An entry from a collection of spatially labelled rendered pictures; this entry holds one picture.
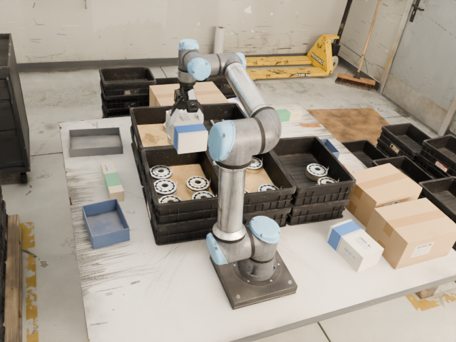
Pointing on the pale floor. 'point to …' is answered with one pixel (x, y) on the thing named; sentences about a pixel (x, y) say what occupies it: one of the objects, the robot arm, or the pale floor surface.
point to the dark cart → (12, 115)
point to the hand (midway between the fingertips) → (186, 126)
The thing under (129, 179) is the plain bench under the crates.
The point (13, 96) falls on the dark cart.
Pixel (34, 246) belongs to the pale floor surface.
